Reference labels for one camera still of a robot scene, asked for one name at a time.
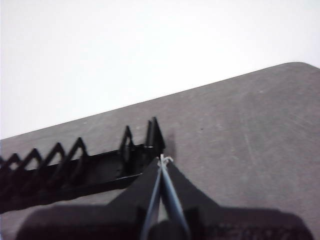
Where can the black plastic plate rack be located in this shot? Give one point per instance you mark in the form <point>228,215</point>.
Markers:
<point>75,172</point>

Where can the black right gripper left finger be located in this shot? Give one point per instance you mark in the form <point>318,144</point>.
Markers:
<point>100,220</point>

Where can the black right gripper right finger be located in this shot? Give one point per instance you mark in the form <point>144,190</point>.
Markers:
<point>225,225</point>

